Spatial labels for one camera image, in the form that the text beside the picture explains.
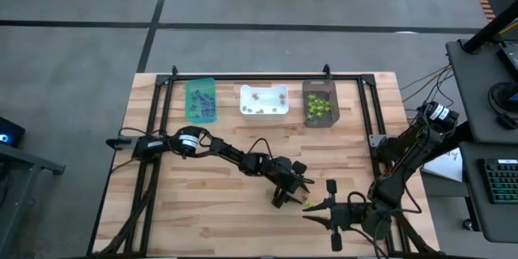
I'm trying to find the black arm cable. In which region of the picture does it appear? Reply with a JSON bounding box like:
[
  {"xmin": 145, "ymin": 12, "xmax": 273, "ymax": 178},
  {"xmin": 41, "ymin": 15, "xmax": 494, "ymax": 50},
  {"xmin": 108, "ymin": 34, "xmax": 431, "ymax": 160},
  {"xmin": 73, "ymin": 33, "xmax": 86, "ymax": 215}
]
[
  {"xmin": 346, "ymin": 191, "xmax": 424, "ymax": 259},
  {"xmin": 246, "ymin": 137, "xmax": 276, "ymax": 159}
]

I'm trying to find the dark laptop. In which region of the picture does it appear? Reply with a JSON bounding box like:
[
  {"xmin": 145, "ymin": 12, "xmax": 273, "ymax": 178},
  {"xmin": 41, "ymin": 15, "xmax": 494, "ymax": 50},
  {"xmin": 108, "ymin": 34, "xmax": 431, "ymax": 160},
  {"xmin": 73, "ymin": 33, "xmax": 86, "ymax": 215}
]
[{"xmin": 496, "ymin": 40, "xmax": 518, "ymax": 83}]

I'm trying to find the grey translucent plastic bin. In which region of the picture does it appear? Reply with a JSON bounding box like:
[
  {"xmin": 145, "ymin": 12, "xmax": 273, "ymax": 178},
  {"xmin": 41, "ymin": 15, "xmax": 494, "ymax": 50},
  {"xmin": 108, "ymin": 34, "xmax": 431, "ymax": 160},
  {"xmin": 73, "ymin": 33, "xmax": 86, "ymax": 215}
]
[{"xmin": 301, "ymin": 79, "xmax": 342, "ymax": 129}]

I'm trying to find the black power adapter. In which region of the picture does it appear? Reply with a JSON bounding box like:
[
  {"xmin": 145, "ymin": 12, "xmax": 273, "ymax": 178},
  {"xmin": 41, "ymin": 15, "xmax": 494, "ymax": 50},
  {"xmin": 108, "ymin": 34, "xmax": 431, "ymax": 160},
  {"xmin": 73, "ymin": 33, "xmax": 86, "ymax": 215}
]
[{"xmin": 496, "ymin": 113, "xmax": 518, "ymax": 131}]

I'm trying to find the white plastic bin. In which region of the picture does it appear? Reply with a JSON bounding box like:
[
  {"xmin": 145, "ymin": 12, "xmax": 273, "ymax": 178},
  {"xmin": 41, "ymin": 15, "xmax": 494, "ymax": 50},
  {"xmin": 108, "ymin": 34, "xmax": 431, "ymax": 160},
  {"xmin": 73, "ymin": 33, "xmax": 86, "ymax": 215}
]
[{"xmin": 239, "ymin": 83, "xmax": 291, "ymax": 122}]

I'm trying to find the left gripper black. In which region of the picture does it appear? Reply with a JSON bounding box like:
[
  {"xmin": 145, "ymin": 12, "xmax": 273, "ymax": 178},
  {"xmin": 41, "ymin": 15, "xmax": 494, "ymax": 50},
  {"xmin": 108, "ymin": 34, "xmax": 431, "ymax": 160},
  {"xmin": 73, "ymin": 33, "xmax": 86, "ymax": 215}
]
[{"xmin": 266, "ymin": 156, "xmax": 316, "ymax": 210}]

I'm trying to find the black floor cable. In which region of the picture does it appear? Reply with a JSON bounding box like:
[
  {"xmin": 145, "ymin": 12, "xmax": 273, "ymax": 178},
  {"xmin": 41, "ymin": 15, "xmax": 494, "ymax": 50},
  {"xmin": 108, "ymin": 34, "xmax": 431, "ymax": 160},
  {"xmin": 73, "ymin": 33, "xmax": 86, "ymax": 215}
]
[{"xmin": 400, "ymin": 64, "xmax": 456, "ymax": 117}]

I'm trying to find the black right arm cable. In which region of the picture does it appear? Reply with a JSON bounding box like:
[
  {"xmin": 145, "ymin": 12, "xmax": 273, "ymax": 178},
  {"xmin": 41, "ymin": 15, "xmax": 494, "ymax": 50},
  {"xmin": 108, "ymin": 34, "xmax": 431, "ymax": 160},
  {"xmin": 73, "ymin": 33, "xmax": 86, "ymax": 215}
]
[{"xmin": 346, "ymin": 191, "xmax": 424, "ymax": 259}]

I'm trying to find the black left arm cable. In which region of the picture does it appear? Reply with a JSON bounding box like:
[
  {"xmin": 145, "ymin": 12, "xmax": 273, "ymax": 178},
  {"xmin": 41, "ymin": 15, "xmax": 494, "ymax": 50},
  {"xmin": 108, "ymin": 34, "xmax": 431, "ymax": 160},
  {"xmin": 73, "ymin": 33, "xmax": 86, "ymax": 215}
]
[{"xmin": 246, "ymin": 137, "xmax": 276, "ymax": 159}]

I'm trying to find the grey metal table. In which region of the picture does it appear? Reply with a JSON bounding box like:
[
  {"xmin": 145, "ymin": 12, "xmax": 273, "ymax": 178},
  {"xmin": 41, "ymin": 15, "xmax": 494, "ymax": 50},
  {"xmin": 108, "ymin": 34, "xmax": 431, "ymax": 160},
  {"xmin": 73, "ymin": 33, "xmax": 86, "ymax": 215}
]
[{"xmin": 0, "ymin": 143, "xmax": 67, "ymax": 258}]

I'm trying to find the yellow floor cable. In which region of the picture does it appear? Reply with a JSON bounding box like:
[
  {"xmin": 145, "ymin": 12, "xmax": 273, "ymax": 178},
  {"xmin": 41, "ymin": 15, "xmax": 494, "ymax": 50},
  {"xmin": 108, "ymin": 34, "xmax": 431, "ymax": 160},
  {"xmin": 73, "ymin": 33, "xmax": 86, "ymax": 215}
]
[{"xmin": 400, "ymin": 66, "xmax": 452, "ymax": 104}]

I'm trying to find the black round coiled device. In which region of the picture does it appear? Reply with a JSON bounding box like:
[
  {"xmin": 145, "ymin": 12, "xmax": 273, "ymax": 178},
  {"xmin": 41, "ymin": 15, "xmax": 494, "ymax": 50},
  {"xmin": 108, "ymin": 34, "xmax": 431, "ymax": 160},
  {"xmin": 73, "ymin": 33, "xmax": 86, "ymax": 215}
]
[{"xmin": 487, "ymin": 81, "xmax": 518, "ymax": 115}]

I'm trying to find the blue backlit keyboard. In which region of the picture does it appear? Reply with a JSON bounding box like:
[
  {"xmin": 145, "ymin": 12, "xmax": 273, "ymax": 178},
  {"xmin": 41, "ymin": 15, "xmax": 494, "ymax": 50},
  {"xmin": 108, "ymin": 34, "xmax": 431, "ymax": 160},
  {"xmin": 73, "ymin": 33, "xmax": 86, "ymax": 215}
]
[{"xmin": 480, "ymin": 158, "xmax": 518, "ymax": 206}]

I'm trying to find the black aluminium table frame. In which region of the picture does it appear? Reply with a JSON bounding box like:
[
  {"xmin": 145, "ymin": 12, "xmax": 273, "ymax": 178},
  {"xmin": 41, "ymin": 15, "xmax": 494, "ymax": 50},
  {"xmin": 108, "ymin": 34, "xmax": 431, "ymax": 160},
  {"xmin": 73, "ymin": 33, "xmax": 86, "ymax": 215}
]
[{"xmin": 87, "ymin": 63, "xmax": 443, "ymax": 259}]

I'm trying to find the green translucent plastic bin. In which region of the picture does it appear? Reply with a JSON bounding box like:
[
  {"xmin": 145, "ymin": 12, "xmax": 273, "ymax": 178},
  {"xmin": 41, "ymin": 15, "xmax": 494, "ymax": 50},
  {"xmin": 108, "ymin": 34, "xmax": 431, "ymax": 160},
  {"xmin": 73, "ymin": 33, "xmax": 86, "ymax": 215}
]
[{"xmin": 185, "ymin": 78, "xmax": 219, "ymax": 124}]

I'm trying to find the grey side desk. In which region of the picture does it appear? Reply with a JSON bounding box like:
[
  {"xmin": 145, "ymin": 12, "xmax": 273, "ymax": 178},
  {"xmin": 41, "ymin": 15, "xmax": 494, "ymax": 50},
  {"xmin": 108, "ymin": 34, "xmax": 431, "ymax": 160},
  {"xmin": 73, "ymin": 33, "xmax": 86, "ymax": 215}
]
[
  {"xmin": 445, "ymin": 39, "xmax": 518, "ymax": 145},
  {"xmin": 458, "ymin": 141, "xmax": 518, "ymax": 244}
]

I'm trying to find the white paper sheet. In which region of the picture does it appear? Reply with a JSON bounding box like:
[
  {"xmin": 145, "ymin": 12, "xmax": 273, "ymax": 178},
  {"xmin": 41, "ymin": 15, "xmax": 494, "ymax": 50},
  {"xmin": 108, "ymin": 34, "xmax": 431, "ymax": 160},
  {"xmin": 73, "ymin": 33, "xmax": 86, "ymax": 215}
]
[{"xmin": 422, "ymin": 147, "xmax": 465, "ymax": 183}]

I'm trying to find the black diagonal beam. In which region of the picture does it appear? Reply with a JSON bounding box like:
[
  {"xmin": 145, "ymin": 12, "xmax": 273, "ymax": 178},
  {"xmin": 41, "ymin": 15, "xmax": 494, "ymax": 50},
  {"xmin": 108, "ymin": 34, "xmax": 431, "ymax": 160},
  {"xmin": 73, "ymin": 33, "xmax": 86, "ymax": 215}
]
[{"xmin": 428, "ymin": 120, "xmax": 473, "ymax": 163}]

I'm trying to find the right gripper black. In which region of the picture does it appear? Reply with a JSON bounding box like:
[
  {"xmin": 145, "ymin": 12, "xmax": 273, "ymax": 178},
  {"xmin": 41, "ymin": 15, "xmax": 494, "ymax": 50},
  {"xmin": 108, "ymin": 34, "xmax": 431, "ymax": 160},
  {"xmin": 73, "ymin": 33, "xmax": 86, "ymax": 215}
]
[{"xmin": 302, "ymin": 179, "xmax": 365, "ymax": 253}]

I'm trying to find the black device with blue light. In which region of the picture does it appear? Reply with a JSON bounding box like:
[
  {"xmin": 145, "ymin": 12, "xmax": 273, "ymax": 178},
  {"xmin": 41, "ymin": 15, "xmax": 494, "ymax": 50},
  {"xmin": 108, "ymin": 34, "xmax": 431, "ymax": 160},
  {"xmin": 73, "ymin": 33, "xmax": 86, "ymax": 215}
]
[{"xmin": 0, "ymin": 116, "xmax": 27, "ymax": 150}]

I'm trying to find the black diagonal pole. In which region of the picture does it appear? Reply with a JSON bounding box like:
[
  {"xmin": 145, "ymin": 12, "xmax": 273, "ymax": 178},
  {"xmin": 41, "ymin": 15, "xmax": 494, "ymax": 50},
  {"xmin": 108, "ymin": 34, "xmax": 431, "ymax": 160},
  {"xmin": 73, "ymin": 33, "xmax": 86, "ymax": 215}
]
[{"xmin": 462, "ymin": 0, "xmax": 518, "ymax": 55}]

